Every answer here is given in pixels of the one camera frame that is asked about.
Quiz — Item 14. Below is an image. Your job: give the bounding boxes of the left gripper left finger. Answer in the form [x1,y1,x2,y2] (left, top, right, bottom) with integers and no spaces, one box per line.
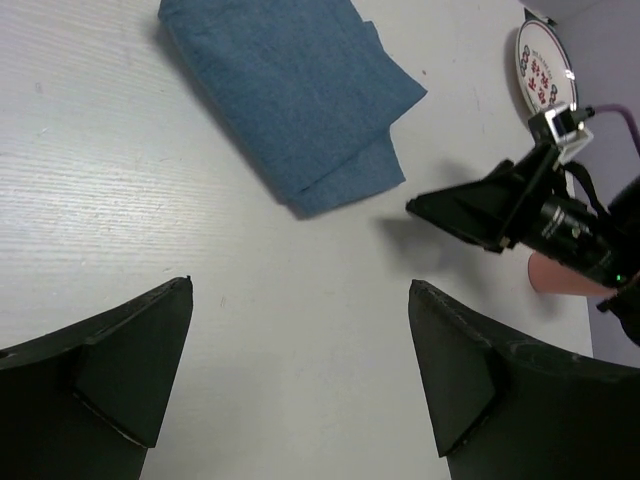
[1,277,193,479]

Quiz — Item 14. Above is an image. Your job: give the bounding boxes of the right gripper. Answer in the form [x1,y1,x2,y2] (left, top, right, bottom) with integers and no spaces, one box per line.
[406,144,633,289]

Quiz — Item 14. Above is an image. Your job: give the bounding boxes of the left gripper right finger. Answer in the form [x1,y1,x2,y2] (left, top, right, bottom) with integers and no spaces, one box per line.
[408,280,639,479]

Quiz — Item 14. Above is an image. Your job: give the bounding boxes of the pink plastic cup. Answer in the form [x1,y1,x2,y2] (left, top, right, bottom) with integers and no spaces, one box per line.
[528,252,616,297]

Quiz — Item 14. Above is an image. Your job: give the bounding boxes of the white plate red characters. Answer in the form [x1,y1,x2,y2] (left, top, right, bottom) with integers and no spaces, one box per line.
[515,18,578,114]

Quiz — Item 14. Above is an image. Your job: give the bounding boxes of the blue cloth placemat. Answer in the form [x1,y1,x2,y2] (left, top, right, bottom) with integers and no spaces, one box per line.
[158,1,426,218]

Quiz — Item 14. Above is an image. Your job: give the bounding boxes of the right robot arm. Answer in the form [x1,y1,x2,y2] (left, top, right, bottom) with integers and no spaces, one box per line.
[406,143,639,343]

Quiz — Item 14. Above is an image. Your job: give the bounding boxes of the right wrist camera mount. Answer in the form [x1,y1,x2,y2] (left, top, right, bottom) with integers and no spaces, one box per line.
[527,103,595,163]

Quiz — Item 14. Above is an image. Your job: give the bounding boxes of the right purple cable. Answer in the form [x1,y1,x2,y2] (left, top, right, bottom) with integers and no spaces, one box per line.
[584,103,640,156]

